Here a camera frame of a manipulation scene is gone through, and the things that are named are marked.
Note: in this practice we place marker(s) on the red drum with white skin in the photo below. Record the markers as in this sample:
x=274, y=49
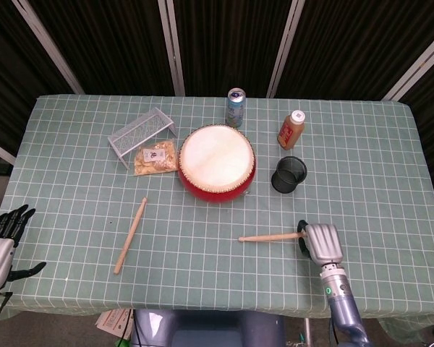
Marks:
x=217, y=159

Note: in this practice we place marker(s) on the blue and white drink can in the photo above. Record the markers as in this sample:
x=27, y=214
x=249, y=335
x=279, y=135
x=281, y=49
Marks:
x=236, y=108

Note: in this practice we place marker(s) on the wooden drumstick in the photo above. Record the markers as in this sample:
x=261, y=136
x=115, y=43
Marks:
x=130, y=236
x=271, y=237

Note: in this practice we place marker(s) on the brown drink bottle white cap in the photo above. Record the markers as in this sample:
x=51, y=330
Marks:
x=291, y=132

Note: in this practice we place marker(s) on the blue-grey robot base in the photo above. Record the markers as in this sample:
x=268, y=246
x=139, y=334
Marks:
x=209, y=329

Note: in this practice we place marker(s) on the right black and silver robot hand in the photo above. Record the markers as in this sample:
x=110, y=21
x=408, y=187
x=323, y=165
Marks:
x=323, y=242

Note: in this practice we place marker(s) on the white partition frame post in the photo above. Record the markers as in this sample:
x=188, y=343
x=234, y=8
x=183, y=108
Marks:
x=285, y=47
x=416, y=65
x=48, y=47
x=0, y=150
x=171, y=47

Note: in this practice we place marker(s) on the white printed cardboard box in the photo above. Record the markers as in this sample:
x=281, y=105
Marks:
x=112, y=323

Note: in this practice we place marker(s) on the green checked tablecloth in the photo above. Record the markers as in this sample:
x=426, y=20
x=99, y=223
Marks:
x=217, y=260

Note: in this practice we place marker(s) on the clear bag of snacks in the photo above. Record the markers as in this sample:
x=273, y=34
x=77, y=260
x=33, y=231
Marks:
x=155, y=159

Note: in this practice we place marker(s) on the black mesh pen cup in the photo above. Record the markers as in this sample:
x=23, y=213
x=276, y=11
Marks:
x=289, y=175

